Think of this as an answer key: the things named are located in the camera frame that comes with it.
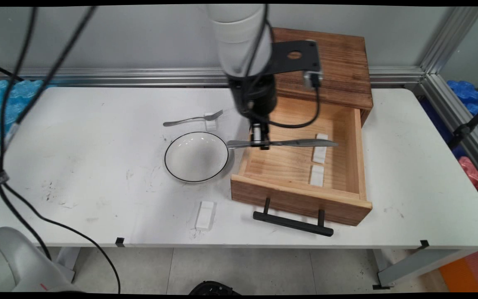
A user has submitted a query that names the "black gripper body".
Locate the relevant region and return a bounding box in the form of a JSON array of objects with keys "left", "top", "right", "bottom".
[{"left": 227, "top": 75, "right": 278, "bottom": 124}]

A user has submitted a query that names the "silver table knife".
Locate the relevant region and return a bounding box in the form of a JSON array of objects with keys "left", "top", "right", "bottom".
[{"left": 226, "top": 138, "right": 339, "bottom": 150}]

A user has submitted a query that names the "light wooden drawer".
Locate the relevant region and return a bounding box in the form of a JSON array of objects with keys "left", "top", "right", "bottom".
[{"left": 231, "top": 94, "right": 373, "bottom": 227}]

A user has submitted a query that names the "small white fork rest block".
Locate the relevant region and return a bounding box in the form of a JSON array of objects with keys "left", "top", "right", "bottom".
[{"left": 204, "top": 112, "right": 219, "bottom": 132}]

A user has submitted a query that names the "long white block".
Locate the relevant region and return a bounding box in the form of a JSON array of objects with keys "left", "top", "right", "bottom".
[{"left": 312, "top": 133, "right": 329, "bottom": 164}]

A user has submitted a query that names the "white plate with black rim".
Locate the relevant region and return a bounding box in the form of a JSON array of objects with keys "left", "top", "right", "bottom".
[{"left": 164, "top": 132, "right": 229, "bottom": 184}]

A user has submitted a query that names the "short white block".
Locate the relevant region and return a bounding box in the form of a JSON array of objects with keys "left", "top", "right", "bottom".
[{"left": 309, "top": 165, "right": 325, "bottom": 187}]

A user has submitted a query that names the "silver fork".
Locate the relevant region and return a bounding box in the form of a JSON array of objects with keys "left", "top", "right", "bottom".
[{"left": 163, "top": 110, "right": 224, "bottom": 127}]

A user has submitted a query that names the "dark wooden cabinet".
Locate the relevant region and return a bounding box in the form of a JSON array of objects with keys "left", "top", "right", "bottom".
[{"left": 250, "top": 27, "right": 374, "bottom": 125}]

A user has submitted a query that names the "white knife rest block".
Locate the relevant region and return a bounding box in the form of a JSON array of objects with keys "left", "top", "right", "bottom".
[{"left": 195, "top": 201, "right": 217, "bottom": 231}]

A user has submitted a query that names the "black round floor object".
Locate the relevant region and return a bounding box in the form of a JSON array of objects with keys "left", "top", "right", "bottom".
[{"left": 188, "top": 281, "right": 242, "bottom": 296}]

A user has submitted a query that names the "black stand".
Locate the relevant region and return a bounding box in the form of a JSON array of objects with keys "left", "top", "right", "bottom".
[{"left": 448, "top": 99, "right": 478, "bottom": 148}]

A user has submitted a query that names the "grey table leg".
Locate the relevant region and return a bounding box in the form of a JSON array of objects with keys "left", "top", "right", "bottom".
[
  {"left": 372, "top": 248, "right": 478, "bottom": 290},
  {"left": 54, "top": 247, "right": 82, "bottom": 284}
]

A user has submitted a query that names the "blue bubble wrap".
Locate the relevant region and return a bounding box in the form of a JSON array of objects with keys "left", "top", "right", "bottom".
[
  {"left": 0, "top": 80, "right": 48, "bottom": 161},
  {"left": 446, "top": 80, "right": 478, "bottom": 140}
]

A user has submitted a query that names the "pink plastic bag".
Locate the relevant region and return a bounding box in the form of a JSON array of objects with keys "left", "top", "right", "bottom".
[{"left": 458, "top": 157, "right": 478, "bottom": 191}]

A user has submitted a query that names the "orange box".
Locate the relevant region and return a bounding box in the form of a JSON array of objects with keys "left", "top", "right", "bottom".
[{"left": 438, "top": 249, "right": 478, "bottom": 293}]

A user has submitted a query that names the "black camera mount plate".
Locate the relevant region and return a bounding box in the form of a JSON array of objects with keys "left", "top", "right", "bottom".
[{"left": 270, "top": 40, "right": 322, "bottom": 76}]

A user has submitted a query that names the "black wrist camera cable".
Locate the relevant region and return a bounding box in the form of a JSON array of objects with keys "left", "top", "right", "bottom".
[{"left": 239, "top": 4, "right": 323, "bottom": 130}]

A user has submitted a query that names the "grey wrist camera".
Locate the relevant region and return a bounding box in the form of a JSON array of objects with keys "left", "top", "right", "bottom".
[{"left": 303, "top": 71, "right": 324, "bottom": 89}]

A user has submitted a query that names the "black drawer handle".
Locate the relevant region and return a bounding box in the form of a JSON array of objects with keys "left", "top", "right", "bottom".
[{"left": 253, "top": 197, "right": 334, "bottom": 237}]

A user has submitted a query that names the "horizontal aluminium frame rail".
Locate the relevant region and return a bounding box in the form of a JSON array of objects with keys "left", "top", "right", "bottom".
[{"left": 0, "top": 66, "right": 426, "bottom": 88}]

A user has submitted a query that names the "side aluminium frame rail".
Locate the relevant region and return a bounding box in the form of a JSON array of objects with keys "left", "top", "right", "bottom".
[{"left": 419, "top": 74, "right": 478, "bottom": 188}]

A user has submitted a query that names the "upright aluminium frame post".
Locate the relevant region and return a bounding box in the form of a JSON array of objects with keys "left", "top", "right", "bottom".
[{"left": 419, "top": 6, "right": 478, "bottom": 76}]

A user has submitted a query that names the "black background cable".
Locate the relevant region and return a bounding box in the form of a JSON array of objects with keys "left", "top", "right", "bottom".
[{"left": 0, "top": 60, "right": 24, "bottom": 82}]

